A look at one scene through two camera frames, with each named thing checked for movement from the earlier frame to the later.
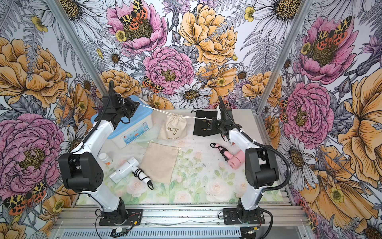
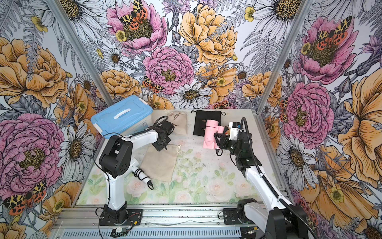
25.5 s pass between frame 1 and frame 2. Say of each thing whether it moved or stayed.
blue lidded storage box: stayed
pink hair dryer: moved
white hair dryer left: stayed
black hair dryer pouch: stayed
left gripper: moved
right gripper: moved
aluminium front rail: stayed
